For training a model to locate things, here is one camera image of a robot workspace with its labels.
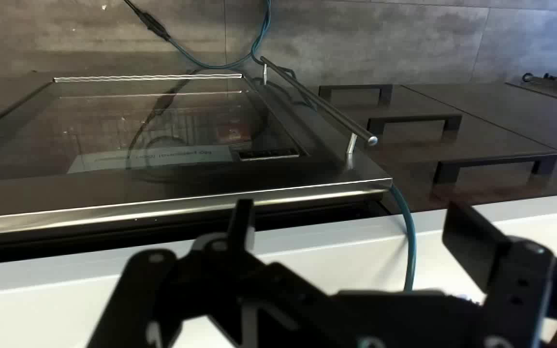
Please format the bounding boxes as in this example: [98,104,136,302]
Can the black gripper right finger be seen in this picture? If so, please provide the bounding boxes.
[440,199,557,348]

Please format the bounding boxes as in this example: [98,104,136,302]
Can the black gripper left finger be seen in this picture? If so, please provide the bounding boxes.
[82,197,332,348]

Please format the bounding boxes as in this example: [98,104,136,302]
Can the dark wood drawer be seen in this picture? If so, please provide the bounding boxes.
[380,137,557,215]
[347,104,557,162]
[314,81,550,122]

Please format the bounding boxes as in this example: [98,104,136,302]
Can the teal cable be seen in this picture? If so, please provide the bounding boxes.
[167,0,419,294]

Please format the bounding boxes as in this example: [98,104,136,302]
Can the silver fridge handle bar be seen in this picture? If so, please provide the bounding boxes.
[252,54,380,172]

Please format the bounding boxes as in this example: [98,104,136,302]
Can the black floor cable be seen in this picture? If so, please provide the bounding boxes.
[121,0,177,46]

